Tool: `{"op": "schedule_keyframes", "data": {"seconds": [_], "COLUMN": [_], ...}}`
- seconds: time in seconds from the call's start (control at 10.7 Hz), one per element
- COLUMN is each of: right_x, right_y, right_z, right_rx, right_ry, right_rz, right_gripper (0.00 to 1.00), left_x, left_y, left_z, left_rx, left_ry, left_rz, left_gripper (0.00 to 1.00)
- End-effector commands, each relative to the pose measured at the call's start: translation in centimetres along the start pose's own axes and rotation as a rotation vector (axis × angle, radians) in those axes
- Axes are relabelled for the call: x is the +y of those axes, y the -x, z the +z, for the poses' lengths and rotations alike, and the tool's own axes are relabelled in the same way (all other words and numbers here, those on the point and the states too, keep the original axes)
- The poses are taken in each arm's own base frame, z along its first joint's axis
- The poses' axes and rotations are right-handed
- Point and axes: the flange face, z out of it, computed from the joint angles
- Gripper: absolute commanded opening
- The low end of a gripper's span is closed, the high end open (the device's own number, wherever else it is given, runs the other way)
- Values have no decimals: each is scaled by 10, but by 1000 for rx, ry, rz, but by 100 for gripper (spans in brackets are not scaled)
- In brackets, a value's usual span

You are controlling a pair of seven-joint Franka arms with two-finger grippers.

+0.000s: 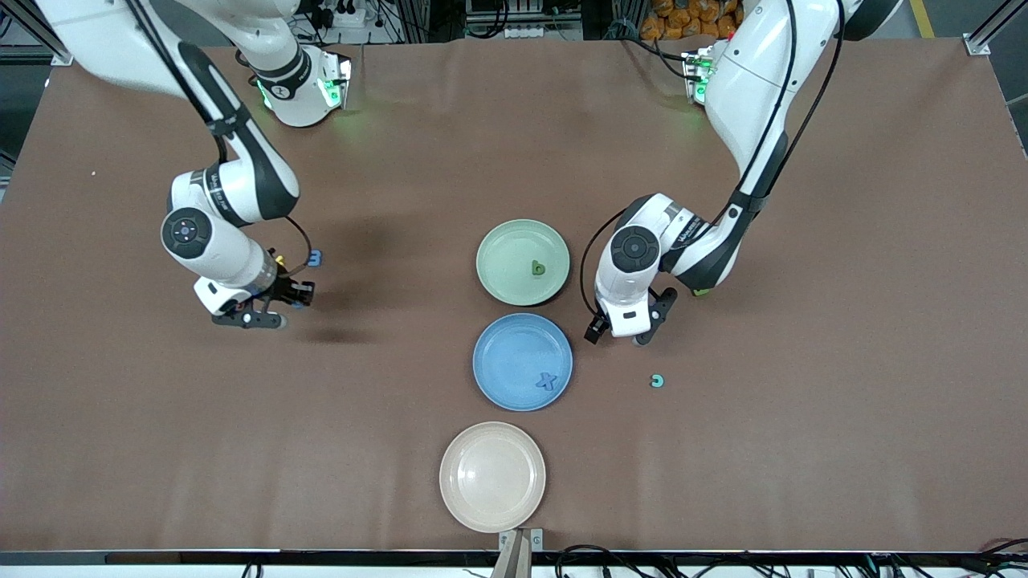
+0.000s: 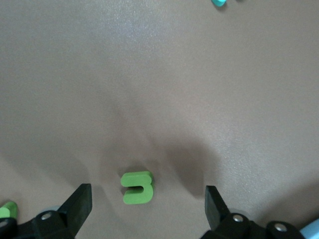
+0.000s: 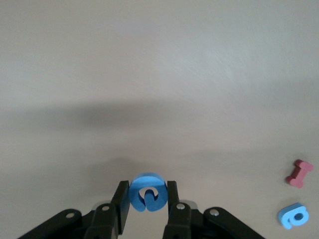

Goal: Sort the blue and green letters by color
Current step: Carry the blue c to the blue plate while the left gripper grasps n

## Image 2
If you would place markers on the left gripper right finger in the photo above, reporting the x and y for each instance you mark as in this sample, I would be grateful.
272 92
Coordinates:
219 219

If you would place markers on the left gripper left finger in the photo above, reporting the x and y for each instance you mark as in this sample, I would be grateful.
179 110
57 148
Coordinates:
74 214

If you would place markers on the green foam letter N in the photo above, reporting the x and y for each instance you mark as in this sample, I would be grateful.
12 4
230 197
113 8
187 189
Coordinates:
8 210

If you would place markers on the green foam letter u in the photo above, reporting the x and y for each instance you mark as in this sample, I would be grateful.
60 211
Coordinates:
148 189

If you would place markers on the blue plate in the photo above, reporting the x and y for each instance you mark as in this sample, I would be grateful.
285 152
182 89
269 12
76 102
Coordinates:
312 232

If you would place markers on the brown table cover sheet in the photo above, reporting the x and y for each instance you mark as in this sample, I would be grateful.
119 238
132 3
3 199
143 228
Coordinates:
159 74

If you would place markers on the teal foam letter c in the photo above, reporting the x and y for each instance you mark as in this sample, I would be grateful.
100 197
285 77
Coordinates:
218 2

